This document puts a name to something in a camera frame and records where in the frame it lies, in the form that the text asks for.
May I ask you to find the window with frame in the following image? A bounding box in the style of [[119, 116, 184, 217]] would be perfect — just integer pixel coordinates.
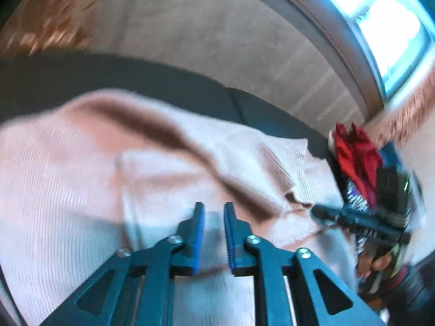
[[217, 0, 435, 109]]

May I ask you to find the person's right hand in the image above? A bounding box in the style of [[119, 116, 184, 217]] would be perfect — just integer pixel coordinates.
[[360, 254, 393, 281]]

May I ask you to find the brown patterned curtain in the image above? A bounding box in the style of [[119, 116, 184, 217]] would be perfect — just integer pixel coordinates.
[[369, 75, 435, 150], [0, 0, 104, 57]]

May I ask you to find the pink knitted sweater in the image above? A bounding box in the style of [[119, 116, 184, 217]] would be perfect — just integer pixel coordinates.
[[0, 88, 361, 326]]

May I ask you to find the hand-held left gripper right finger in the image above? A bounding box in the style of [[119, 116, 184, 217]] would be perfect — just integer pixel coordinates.
[[223, 202, 386, 326]]

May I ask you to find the dark teal sofa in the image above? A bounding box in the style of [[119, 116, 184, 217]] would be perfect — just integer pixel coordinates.
[[0, 52, 344, 167]]

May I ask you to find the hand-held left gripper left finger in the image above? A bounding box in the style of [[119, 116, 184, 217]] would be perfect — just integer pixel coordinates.
[[41, 203, 206, 326]]

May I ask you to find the red garment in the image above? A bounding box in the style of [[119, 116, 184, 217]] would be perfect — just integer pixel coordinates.
[[331, 122, 384, 208]]

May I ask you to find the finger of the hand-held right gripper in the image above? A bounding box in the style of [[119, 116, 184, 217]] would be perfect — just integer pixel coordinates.
[[311, 205, 411, 246]]

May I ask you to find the blue cloth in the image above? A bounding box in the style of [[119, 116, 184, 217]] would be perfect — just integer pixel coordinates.
[[378, 142, 405, 172]]

